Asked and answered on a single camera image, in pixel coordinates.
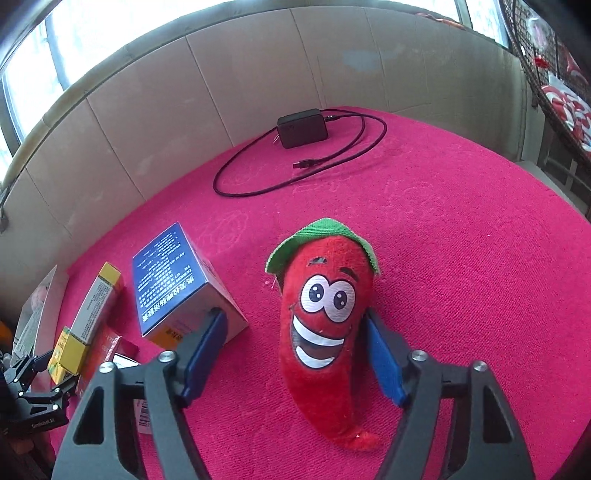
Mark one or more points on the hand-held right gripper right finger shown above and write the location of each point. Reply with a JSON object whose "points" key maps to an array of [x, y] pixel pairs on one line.
{"points": [[385, 364]]}

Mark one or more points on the red white printed cloth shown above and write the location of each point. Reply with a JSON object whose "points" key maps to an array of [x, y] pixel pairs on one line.
{"points": [[568, 106]]}

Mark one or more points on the window with metal grille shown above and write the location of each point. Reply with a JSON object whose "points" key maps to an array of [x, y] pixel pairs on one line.
{"points": [[27, 92]]}

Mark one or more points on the white yellow striped medicine box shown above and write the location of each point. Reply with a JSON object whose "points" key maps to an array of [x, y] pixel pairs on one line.
{"points": [[94, 304]]}

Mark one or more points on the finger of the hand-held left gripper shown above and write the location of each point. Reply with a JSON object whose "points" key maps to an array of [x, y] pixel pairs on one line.
{"points": [[27, 369], [51, 398]]}

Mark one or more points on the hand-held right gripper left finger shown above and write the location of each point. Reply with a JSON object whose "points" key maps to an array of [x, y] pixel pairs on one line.
{"points": [[203, 360]]}

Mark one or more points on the red chili plush toy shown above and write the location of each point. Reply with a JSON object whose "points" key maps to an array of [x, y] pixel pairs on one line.
{"points": [[323, 369]]}

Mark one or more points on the black power adapter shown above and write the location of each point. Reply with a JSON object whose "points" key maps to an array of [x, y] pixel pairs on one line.
{"points": [[302, 127]]}

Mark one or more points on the white barcode box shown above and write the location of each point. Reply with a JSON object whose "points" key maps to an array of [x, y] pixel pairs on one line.
{"points": [[144, 413]]}

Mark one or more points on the blue box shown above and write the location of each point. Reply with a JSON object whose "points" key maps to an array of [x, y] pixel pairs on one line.
{"points": [[166, 272]]}

